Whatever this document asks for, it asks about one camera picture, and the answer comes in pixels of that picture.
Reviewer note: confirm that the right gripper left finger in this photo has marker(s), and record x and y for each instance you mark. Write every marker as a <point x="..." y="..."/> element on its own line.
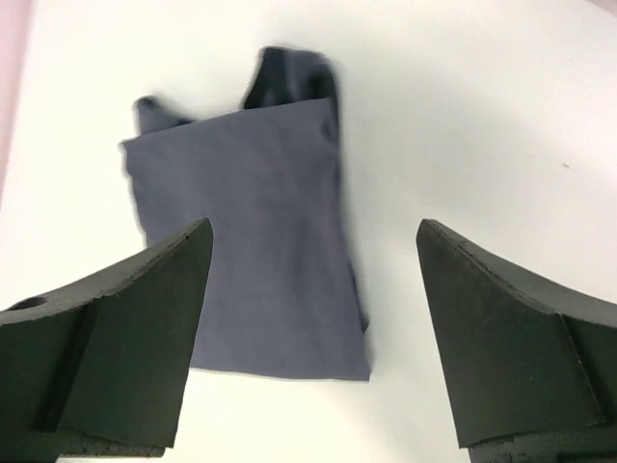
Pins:
<point x="98" y="368"/>

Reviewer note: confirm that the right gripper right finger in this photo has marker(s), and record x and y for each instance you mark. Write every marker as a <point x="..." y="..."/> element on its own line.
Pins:
<point x="529" y="365"/>

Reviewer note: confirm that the blue grey tank top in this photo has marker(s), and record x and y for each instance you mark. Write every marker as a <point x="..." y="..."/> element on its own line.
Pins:
<point x="281" y="298"/>

